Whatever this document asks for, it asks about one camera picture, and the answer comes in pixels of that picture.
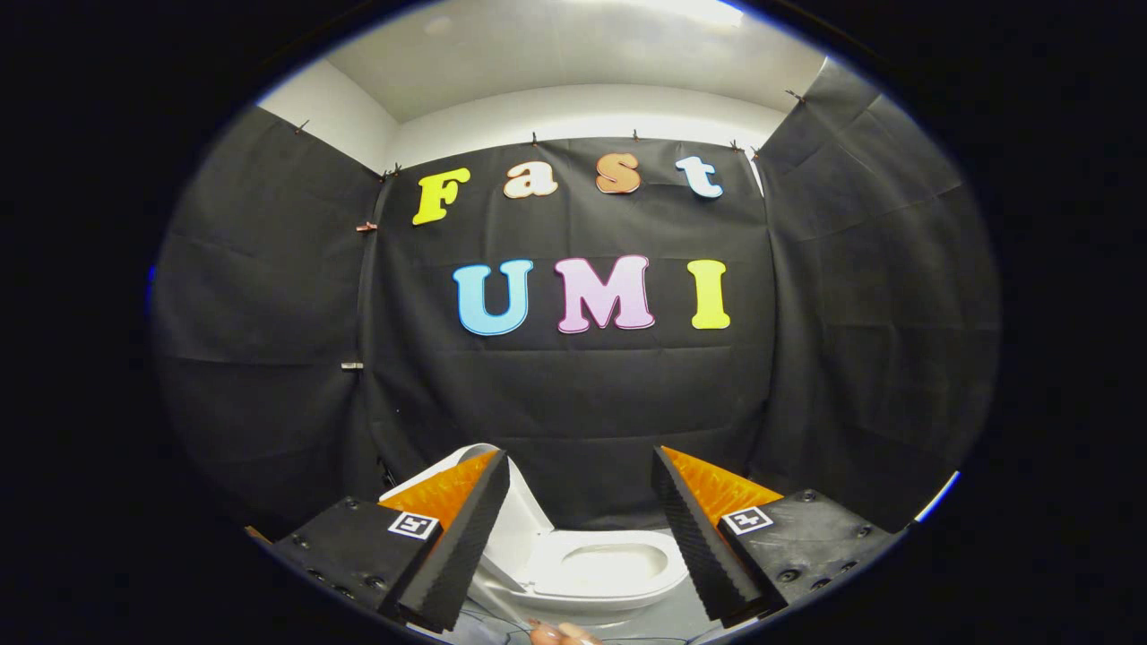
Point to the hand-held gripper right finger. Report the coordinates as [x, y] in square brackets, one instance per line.
[694, 546]

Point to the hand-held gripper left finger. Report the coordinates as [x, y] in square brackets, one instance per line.
[466, 546]

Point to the black backdrop cloth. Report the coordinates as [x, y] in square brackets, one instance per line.
[573, 403]

